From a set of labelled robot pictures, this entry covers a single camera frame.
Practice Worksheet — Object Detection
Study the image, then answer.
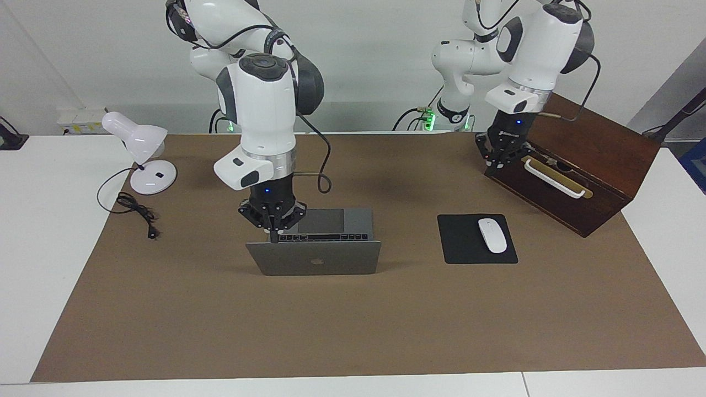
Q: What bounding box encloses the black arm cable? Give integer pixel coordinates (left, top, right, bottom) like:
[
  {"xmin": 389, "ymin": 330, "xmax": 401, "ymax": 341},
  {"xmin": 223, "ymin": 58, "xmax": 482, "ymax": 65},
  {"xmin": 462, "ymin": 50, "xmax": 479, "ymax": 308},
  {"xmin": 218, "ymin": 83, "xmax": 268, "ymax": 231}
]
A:
[
  {"xmin": 182, "ymin": 22, "xmax": 333, "ymax": 195},
  {"xmin": 477, "ymin": 0, "xmax": 602, "ymax": 122}
]

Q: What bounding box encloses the white box handle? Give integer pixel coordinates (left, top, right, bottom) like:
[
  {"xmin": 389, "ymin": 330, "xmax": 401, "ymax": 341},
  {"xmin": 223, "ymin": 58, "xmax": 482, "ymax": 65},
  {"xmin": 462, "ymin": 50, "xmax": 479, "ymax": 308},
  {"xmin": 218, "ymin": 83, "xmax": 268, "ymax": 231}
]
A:
[{"xmin": 523, "ymin": 159, "xmax": 586, "ymax": 199}]

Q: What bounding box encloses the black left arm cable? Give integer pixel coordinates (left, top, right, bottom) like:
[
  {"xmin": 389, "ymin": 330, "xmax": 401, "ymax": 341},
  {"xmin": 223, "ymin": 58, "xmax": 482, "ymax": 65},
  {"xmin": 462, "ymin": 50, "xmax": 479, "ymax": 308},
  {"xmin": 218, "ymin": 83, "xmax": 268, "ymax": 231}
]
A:
[{"xmin": 477, "ymin": 0, "xmax": 602, "ymax": 122}]

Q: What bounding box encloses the black left base cable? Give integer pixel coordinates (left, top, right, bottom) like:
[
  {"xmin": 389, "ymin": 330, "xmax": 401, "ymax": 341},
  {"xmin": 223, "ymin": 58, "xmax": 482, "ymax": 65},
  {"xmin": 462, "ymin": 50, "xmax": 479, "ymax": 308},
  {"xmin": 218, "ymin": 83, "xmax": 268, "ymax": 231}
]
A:
[{"xmin": 393, "ymin": 83, "xmax": 445, "ymax": 132}]

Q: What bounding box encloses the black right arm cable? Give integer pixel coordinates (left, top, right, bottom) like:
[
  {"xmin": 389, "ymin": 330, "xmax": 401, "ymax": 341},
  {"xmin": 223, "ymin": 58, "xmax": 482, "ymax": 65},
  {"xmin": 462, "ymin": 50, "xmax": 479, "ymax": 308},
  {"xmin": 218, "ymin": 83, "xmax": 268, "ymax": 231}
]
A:
[{"xmin": 182, "ymin": 22, "xmax": 333, "ymax": 195}]

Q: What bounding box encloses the dark brown wooden box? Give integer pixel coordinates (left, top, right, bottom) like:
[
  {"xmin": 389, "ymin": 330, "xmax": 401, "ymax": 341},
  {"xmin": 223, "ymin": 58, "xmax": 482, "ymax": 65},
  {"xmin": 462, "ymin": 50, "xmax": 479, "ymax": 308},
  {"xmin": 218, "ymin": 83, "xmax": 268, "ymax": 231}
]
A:
[{"xmin": 484, "ymin": 93, "xmax": 661, "ymax": 238}]

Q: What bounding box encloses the blue crate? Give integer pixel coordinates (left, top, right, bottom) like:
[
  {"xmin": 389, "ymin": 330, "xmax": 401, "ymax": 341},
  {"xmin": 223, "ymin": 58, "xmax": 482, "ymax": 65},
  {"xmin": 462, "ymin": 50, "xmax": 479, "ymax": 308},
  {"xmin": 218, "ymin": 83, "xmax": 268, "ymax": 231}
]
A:
[{"xmin": 678, "ymin": 138, "xmax": 706, "ymax": 195}]

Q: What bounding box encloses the black base cable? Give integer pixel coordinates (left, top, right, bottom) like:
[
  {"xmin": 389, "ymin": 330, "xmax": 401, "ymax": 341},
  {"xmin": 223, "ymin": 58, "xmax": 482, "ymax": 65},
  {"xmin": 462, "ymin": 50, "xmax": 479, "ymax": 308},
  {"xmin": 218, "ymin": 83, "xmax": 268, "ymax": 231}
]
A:
[
  {"xmin": 393, "ymin": 83, "xmax": 445, "ymax": 132},
  {"xmin": 208, "ymin": 108, "xmax": 231, "ymax": 134}
]

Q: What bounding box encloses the black lamp power cable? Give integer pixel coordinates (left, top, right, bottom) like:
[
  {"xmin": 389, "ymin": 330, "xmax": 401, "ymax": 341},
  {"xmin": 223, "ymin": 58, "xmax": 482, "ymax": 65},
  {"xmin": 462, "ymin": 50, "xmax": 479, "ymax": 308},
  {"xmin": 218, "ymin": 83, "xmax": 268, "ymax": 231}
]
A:
[{"xmin": 97, "ymin": 167, "xmax": 159, "ymax": 240}]

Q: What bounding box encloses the black right base cable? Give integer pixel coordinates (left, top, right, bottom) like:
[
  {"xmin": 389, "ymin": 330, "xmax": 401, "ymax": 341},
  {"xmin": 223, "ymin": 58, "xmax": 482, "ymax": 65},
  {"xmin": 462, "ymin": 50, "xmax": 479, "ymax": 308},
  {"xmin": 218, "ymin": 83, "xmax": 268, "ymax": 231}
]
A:
[{"xmin": 208, "ymin": 108, "xmax": 231, "ymax": 134}]

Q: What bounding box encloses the brown table mat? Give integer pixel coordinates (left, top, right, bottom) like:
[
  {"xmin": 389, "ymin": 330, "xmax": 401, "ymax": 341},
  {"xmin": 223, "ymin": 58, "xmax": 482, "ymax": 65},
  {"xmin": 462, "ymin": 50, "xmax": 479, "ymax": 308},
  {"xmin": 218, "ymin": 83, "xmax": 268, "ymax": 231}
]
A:
[{"xmin": 30, "ymin": 131, "xmax": 706, "ymax": 383}]

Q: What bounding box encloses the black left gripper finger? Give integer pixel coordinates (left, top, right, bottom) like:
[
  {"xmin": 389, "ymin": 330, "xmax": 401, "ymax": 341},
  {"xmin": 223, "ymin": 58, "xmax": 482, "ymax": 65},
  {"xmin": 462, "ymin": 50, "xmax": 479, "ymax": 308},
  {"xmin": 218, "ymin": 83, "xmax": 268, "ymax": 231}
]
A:
[
  {"xmin": 499, "ymin": 142, "xmax": 534, "ymax": 169},
  {"xmin": 475, "ymin": 132, "xmax": 504, "ymax": 177}
]

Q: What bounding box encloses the black clamp mount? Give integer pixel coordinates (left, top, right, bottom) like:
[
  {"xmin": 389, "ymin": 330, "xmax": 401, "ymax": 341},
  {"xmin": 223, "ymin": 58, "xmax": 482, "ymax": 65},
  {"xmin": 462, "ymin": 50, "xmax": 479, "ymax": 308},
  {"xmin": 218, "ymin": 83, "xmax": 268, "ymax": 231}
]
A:
[{"xmin": 0, "ymin": 117, "xmax": 29, "ymax": 151}]

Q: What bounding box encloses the black stand pole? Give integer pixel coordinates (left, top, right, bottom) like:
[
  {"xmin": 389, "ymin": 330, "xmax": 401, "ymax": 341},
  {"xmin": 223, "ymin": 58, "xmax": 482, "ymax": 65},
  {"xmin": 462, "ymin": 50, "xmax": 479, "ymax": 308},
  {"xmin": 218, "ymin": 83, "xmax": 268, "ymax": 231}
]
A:
[{"xmin": 643, "ymin": 87, "xmax": 706, "ymax": 145}]

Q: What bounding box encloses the white desk lamp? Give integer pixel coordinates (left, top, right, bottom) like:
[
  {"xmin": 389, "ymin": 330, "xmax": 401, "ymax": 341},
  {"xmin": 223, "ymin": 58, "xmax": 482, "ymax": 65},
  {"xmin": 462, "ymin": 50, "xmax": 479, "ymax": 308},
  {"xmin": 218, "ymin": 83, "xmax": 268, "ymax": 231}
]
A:
[{"xmin": 101, "ymin": 111, "xmax": 178, "ymax": 195}]

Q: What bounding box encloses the brass handle plate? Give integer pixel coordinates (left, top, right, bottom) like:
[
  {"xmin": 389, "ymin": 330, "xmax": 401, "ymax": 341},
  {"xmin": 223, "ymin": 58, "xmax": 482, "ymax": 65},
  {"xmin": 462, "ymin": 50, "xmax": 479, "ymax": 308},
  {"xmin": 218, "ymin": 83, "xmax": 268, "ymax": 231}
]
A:
[{"xmin": 520, "ymin": 154, "xmax": 594, "ymax": 199}]

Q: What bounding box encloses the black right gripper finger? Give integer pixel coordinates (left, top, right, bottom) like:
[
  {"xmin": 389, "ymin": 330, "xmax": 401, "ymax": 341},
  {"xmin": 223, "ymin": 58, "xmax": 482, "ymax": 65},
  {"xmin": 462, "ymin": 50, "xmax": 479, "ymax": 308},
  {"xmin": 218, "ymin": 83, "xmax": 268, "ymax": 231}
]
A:
[
  {"xmin": 238, "ymin": 203, "xmax": 275, "ymax": 243},
  {"xmin": 274, "ymin": 201, "xmax": 307, "ymax": 242}
]

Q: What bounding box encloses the black mouse pad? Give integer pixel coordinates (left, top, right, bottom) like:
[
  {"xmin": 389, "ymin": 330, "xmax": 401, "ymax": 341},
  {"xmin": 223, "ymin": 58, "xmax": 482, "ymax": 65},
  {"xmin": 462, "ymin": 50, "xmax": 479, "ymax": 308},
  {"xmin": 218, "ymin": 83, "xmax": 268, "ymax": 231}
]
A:
[{"xmin": 437, "ymin": 214, "xmax": 518, "ymax": 265}]

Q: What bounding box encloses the white computer mouse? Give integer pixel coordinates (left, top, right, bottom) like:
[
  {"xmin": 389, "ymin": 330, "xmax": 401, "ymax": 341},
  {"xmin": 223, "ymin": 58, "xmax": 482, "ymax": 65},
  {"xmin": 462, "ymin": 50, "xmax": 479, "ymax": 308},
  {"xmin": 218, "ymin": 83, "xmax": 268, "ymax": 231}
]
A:
[{"xmin": 478, "ymin": 218, "xmax": 507, "ymax": 254}]

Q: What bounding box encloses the silver grey laptop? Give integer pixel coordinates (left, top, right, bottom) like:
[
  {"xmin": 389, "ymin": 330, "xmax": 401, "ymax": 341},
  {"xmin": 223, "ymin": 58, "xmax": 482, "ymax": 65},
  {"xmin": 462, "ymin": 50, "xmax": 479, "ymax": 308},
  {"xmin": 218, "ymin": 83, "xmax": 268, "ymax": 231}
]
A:
[{"xmin": 245, "ymin": 208, "xmax": 382, "ymax": 276}]

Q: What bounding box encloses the white wall power strip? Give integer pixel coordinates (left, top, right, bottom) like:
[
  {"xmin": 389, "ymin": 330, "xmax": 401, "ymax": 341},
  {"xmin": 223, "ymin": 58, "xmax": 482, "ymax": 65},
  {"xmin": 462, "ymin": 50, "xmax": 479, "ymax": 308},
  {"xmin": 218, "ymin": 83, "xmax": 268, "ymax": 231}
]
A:
[{"xmin": 57, "ymin": 108, "xmax": 109, "ymax": 136}]

